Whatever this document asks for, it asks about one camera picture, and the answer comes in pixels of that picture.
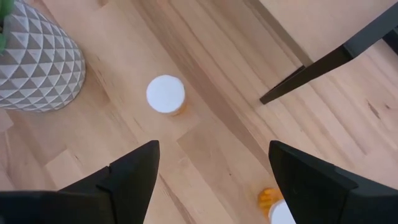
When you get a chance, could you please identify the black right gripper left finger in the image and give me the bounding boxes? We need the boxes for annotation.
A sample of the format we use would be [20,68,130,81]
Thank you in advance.
[0,139,160,224]

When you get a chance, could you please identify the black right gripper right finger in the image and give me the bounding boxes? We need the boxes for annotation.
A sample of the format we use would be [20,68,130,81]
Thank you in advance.
[269,140,398,224]

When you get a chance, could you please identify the orange pill bottle white cap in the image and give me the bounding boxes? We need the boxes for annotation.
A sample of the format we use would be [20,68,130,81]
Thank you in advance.
[257,186,296,224]
[146,74,187,116]

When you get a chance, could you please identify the wooden shelf with black legs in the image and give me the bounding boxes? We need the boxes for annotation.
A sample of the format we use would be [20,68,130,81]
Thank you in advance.
[242,0,398,105]

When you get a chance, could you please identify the grey triangle-pattern plant pot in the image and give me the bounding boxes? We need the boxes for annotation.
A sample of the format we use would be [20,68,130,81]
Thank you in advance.
[0,0,86,113]

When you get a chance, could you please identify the green artificial succulent plant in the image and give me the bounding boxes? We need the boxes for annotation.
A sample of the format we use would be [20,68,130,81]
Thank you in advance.
[0,0,16,54]

